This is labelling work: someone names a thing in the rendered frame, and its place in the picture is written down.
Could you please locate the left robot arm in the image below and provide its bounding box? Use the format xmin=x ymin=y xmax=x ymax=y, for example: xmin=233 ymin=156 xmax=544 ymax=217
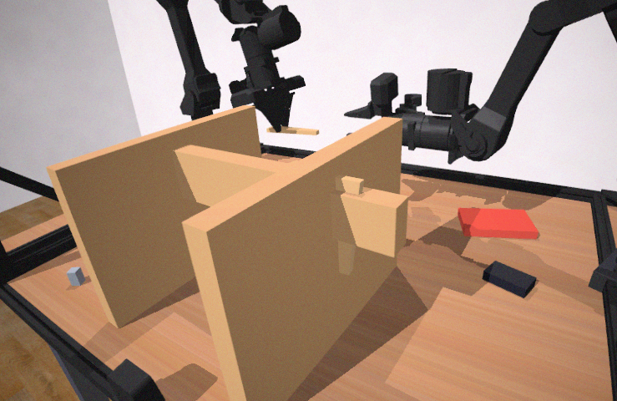
xmin=156 ymin=0 xmax=301 ymax=121

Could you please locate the tan wooden board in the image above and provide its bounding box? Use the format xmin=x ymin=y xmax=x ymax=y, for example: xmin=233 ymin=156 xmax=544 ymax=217
xmin=182 ymin=117 xmax=402 ymax=401
xmin=46 ymin=105 xmax=262 ymax=329

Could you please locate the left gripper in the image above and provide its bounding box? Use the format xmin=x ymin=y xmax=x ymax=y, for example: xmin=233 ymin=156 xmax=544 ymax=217
xmin=230 ymin=53 xmax=306 ymax=132

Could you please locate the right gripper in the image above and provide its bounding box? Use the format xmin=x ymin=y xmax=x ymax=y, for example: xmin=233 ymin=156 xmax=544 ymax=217
xmin=344 ymin=73 xmax=426 ymax=151

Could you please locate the red flat block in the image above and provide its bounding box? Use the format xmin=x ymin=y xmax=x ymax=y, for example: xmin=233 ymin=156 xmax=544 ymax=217
xmin=458 ymin=208 xmax=539 ymax=239

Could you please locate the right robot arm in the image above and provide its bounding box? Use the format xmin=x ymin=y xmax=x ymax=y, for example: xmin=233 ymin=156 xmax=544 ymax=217
xmin=420 ymin=0 xmax=617 ymax=165

